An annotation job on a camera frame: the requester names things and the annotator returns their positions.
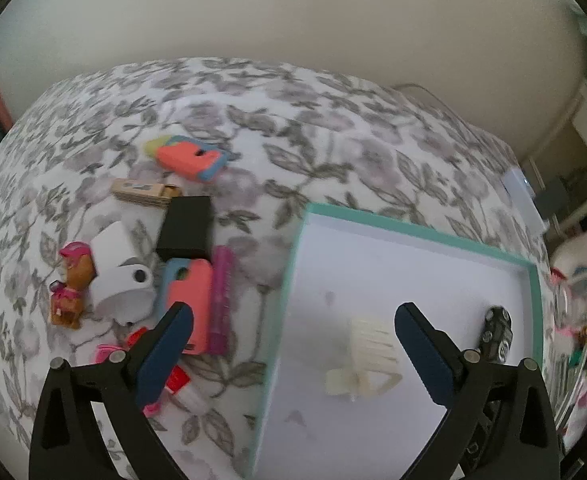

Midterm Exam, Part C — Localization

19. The pink brown toy dog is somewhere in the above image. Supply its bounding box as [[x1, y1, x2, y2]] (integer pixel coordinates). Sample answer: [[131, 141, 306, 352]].
[[48, 241, 97, 331]]

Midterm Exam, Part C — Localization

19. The teal shallow box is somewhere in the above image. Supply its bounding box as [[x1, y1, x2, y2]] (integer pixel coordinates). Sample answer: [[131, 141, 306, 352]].
[[246, 202, 544, 480]]

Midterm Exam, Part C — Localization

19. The pink blue phone case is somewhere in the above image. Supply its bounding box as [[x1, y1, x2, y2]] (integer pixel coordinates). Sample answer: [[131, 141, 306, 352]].
[[154, 257, 214, 356]]

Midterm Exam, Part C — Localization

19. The orange yellow blue toy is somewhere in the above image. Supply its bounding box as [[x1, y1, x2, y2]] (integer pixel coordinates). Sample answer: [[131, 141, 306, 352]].
[[144, 135, 232, 183]]

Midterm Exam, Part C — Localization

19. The black small box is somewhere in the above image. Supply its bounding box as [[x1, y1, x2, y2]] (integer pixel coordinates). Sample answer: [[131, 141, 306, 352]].
[[155, 195, 213, 262]]

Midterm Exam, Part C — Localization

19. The red and white small toy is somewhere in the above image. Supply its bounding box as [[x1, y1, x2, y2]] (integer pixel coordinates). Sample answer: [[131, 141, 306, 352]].
[[126, 327, 207, 411]]

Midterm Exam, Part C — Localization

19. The white small device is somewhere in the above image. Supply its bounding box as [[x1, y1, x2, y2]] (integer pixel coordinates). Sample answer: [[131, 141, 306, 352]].
[[503, 167, 544, 231]]

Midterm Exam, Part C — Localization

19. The white charger plug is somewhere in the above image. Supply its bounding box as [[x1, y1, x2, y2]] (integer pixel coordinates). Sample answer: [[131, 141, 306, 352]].
[[88, 220, 142, 281]]

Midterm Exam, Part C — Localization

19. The gold patterned small box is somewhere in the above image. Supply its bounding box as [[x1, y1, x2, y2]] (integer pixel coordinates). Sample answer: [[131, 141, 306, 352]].
[[111, 178, 182, 207]]

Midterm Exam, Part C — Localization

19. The pink small toy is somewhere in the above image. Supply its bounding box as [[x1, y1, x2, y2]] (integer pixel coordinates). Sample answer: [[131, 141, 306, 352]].
[[95, 342, 162, 417]]

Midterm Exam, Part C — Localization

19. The black toy car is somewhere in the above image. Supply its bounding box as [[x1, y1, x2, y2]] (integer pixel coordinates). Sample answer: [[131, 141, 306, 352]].
[[476, 305, 514, 363]]

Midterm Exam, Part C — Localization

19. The white toy chair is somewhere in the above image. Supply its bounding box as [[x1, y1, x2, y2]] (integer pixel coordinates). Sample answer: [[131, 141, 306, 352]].
[[323, 316, 403, 401]]

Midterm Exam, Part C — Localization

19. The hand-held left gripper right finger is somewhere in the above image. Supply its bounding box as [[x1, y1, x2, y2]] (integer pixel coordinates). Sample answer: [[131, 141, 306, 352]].
[[394, 302, 560, 480]]

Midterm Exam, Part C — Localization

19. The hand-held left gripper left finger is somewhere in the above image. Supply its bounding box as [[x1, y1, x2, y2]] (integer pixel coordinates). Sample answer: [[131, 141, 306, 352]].
[[30, 301, 195, 480]]

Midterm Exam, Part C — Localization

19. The magenta tube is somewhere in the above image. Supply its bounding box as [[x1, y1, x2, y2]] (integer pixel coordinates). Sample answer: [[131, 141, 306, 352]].
[[208, 246, 234, 356]]

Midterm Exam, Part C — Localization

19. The thin white cable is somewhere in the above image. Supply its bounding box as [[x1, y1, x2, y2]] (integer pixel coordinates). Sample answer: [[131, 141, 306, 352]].
[[391, 82, 474, 126]]

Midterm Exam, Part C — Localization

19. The grey floral blanket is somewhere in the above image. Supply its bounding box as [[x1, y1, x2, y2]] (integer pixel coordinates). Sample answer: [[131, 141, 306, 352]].
[[0, 57, 554, 480]]

